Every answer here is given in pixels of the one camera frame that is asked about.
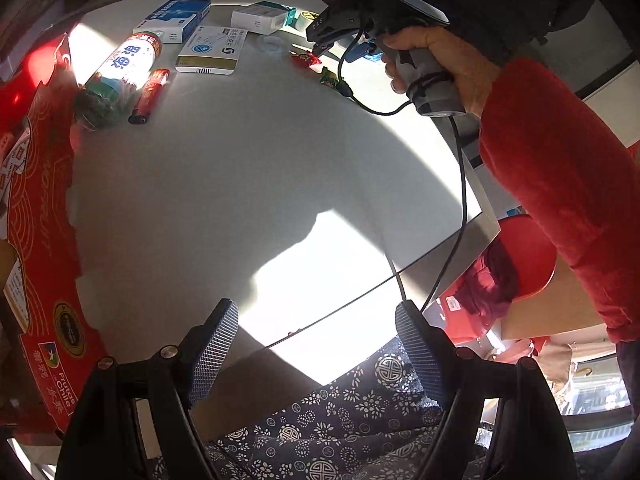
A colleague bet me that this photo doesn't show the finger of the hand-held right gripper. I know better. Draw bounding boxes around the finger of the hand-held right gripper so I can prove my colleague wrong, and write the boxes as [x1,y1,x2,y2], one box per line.
[305,1,373,61]
[345,42,378,63]

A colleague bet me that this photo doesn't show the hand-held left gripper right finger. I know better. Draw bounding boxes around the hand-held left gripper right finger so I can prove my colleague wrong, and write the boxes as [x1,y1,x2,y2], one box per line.
[394,299,581,480]

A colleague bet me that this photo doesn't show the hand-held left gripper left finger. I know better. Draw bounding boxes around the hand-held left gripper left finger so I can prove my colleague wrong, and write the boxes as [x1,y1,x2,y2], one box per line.
[55,298,240,480]

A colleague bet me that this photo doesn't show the red carton box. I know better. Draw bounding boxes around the red carton box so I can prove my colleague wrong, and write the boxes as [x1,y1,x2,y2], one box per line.
[0,32,108,433]

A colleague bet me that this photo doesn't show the person's right forearm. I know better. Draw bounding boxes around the person's right forearm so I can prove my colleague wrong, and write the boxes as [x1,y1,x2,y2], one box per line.
[477,57,640,346]

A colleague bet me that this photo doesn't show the person's right hand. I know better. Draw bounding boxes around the person's right hand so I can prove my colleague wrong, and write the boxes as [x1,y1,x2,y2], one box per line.
[382,25,501,120]

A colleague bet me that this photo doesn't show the green white medicine box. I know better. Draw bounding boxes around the green white medicine box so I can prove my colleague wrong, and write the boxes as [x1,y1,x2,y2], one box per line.
[231,1,297,36]

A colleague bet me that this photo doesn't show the white medicine box round logo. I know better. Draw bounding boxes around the white medicine box round logo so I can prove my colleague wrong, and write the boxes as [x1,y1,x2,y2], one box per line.
[175,25,248,75]

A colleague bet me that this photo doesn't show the blue patterned trousers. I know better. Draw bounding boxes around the blue patterned trousers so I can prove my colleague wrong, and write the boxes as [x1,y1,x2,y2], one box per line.
[150,335,501,480]

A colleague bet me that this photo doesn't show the red plastic stool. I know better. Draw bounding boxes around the red plastic stool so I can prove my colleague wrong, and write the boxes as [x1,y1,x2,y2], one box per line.
[497,214,558,303]

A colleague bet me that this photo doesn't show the blue medicine box white curve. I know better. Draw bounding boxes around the blue medicine box white curve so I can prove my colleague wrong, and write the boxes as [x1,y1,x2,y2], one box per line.
[132,0,212,44]

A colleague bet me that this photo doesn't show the cardboard box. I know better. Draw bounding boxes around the cardboard box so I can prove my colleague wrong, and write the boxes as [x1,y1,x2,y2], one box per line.
[500,255,621,343]

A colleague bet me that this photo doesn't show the red lighter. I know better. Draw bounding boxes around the red lighter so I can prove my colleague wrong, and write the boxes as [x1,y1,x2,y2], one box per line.
[128,69,171,126]

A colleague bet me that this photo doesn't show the green trash bag roll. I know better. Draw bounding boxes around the green trash bag roll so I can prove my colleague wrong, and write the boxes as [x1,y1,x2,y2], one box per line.
[74,31,163,131]

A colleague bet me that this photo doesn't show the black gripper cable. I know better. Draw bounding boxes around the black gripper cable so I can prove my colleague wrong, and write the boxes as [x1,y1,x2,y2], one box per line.
[337,25,468,311]

